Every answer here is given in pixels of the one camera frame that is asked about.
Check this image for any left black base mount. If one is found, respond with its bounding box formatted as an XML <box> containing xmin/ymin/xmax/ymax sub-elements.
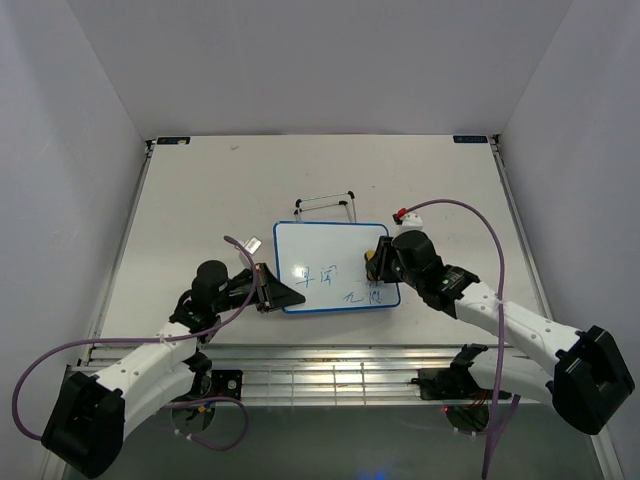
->
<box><xmin>208</xmin><ymin>369</ymin><xmax>244</xmax><ymax>400</ymax></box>

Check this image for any blue framed whiteboard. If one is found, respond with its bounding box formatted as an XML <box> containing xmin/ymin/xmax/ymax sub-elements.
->
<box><xmin>273</xmin><ymin>221</ymin><xmax>401</xmax><ymax>315</ymax></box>

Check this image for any left blue table label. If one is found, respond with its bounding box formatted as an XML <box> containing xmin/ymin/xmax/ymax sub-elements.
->
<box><xmin>156</xmin><ymin>137</ymin><xmax>191</xmax><ymax>146</ymax></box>

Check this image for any right blue table label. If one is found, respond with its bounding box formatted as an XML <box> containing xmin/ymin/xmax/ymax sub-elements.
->
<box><xmin>452</xmin><ymin>135</ymin><xmax>488</xmax><ymax>144</ymax></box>

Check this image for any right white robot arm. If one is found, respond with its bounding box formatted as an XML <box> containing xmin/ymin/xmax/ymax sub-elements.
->
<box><xmin>365</xmin><ymin>230</ymin><xmax>635</xmax><ymax>435</ymax></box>

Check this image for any wire easel stand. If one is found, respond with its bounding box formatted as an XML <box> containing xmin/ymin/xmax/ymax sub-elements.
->
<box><xmin>293</xmin><ymin>190</ymin><xmax>357</xmax><ymax>223</ymax></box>

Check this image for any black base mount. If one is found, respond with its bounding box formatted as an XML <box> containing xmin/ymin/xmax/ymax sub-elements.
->
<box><xmin>410</xmin><ymin>368</ymin><xmax>459</xmax><ymax>400</ymax></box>
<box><xmin>208</xmin><ymin>369</ymin><xmax>244</xmax><ymax>400</ymax></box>

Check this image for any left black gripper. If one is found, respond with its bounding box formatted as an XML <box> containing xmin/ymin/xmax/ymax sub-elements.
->
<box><xmin>213</xmin><ymin>262</ymin><xmax>306</xmax><ymax>314</ymax></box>

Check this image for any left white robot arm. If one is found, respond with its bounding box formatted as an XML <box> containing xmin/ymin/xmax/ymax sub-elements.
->
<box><xmin>41</xmin><ymin>260</ymin><xmax>306</xmax><ymax>479</ymax></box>

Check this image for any blue table label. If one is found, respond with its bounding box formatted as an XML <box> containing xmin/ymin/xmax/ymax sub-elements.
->
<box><xmin>156</xmin><ymin>137</ymin><xmax>191</xmax><ymax>146</ymax></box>
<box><xmin>452</xmin><ymin>135</ymin><xmax>488</xmax><ymax>144</ymax></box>

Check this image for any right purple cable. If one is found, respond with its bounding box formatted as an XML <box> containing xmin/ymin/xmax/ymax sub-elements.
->
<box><xmin>399</xmin><ymin>198</ymin><xmax>521</xmax><ymax>479</ymax></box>

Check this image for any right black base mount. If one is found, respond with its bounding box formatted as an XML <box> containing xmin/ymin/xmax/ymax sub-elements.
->
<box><xmin>410</xmin><ymin>368</ymin><xmax>459</xmax><ymax>400</ymax></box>

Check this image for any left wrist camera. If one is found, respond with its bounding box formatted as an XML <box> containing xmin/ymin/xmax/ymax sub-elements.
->
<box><xmin>236</xmin><ymin>236</ymin><xmax>263</xmax><ymax>268</ymax></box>

